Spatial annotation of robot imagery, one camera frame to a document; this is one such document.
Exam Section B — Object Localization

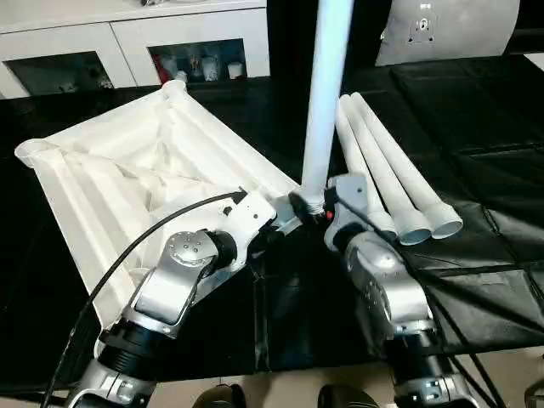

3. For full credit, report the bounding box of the white plastic table leg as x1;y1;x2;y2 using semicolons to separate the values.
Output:
348;92;465;239
333;104;399;241
299;0;354;212
338;95;434;247

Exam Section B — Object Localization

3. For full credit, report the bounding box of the white plastic table top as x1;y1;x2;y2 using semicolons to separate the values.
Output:
14;80;309;330

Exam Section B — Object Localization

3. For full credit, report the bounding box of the black work mat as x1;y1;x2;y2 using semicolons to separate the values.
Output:
0;53;544;382

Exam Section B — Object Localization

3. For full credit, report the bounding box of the black cabinet with gold label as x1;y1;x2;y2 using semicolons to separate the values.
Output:
267;0;394;86

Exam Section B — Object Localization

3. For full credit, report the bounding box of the dark left robot foot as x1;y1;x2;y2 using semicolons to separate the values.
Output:
190;383;249;408

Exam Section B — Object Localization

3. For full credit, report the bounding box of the dark robot foot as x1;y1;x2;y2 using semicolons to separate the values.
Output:
318;383;380;408
190;383;249;408

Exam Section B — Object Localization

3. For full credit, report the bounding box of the dark right robot foot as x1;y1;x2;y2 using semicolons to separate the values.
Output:
318;383;380;408

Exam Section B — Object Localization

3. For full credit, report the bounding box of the white cabinet with glass doors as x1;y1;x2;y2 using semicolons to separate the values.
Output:
0;0;272;97

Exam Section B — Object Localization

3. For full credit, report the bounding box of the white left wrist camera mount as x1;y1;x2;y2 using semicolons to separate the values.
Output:
216;193;279;258

